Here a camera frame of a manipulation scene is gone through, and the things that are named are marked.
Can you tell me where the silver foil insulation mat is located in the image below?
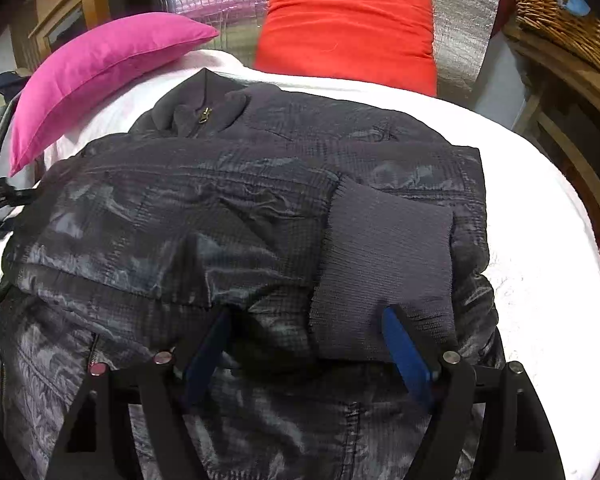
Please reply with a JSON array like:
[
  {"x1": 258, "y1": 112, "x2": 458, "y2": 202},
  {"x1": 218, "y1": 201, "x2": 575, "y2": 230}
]
[{"x1": 145, "y1": 0, "x2": 507, "y2": 107}]

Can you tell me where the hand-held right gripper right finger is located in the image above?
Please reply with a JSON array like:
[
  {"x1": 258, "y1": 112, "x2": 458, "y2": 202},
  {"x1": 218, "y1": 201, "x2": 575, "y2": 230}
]
[{"x1": 382, "y1": 304, "x2": 567, "y2": 480}]

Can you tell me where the white textured bedspread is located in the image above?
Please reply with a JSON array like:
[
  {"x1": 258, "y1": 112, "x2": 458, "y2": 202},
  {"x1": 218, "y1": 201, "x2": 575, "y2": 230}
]
[{"x1": 0, "y1": 49, "x2": 600, "y2": 480}]

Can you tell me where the wooden cabinet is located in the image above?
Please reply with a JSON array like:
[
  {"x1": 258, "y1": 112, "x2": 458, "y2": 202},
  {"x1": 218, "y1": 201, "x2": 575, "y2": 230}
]
[{"x1": 10, "y1": 0, "x2": 152, "y2": 77}]

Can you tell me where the pink pillow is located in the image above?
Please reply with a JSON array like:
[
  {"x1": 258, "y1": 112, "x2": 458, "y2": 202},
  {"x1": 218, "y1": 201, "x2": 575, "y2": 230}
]
[{"x1": 8, "y1": 11, "x2": 220, "y2": 177}]

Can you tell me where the wicker basket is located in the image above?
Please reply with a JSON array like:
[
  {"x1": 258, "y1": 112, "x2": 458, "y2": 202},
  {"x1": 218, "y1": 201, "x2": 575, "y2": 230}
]
[{"x1": 514, "y1": 0, "x2": 600, "y2": 87}]

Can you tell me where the red pillow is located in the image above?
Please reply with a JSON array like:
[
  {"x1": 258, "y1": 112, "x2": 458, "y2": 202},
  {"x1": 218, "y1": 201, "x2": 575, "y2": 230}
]
[{"x1": 252, "y1": 0, "x2": 439, "y2": 97}]

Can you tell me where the black quilted jacket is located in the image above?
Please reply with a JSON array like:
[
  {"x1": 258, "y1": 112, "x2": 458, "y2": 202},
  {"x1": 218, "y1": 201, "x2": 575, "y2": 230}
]
[{"x1": 0, "y1": 67, "x2": 507, "y2": 480}]

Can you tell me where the wooden shelf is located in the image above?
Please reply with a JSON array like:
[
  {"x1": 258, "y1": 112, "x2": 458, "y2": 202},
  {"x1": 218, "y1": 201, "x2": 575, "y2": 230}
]
[{"x1": 502, "y1": 25, "x2": 600, "y2": 242}]

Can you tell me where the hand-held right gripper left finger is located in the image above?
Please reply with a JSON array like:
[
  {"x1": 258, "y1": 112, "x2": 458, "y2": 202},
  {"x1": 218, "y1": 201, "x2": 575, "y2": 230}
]
[{"x1": 50, "y1": 306, "x2": 234, "y2": 480}]

